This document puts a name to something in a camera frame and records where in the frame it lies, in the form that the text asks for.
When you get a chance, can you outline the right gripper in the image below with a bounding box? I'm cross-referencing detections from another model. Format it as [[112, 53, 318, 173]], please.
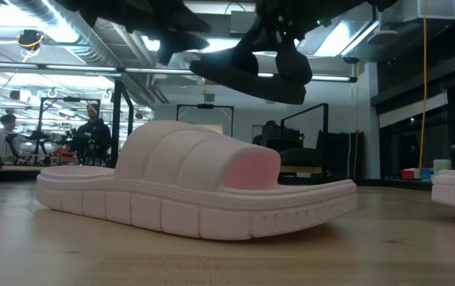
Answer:
[[253, 0, 306, 25]]

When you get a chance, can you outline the wooden shelf with black frame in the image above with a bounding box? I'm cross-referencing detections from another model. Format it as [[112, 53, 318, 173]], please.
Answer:
[[278, 102, 330, 180]]

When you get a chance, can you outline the long ceiling light bar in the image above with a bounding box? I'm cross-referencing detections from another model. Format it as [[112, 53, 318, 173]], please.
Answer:
[[0, 61, 358, 83]]

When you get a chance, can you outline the person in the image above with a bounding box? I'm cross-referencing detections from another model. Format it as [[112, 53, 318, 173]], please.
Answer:
[[71, 102, 113, 167], [0, 114, 21, 164]]

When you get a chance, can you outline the black metal stand frame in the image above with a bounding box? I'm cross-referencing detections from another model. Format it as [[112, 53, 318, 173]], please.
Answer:
[[110, 79, 136, 168]]

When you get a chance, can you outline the green container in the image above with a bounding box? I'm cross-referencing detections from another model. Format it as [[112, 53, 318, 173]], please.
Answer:
[[433, 158, 453, 175]]

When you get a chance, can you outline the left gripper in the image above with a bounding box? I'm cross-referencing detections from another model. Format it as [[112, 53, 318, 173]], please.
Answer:
[[91, 0, 212, 65]]

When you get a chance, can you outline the black slide sandal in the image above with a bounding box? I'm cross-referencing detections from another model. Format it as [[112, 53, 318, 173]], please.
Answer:
[[278, 146, 320, 168], [189, 17, 314, 106]]

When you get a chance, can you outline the yellow cable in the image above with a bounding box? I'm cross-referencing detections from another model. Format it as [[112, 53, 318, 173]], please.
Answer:
[[418, 0, 429, 172]]

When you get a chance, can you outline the ceiling reel with yellow cable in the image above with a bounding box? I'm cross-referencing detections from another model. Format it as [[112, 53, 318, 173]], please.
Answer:
[[16, 29, 46, 64]]

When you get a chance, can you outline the wooden background table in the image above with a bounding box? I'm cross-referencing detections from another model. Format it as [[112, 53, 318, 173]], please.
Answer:
[[0, 164, 45, 184]]

